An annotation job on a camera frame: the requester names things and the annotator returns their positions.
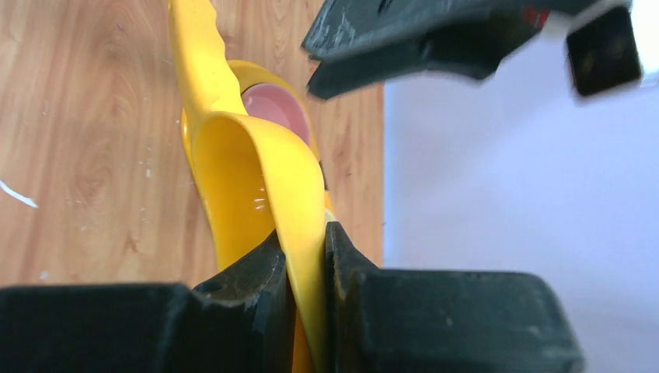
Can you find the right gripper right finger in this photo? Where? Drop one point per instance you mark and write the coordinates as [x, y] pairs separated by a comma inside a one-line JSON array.
[[383, 320]]

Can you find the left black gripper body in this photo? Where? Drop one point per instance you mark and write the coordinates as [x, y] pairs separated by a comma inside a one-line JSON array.
[[602, 50]]

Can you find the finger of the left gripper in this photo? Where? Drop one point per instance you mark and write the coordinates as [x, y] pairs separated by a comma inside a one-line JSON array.
[[468, 53], [343, 29]]

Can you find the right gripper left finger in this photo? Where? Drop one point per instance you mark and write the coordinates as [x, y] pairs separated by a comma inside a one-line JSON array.
[[240, 320]]

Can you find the yellow plastic scoop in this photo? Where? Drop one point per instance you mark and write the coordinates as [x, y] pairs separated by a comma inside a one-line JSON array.
[[255, 177]]

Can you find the yellow double pet feeder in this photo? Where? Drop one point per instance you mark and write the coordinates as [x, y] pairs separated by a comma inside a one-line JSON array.
[[249, 74]]

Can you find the pink bowl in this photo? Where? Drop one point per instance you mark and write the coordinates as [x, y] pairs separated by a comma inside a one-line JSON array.
[[274, 103]]

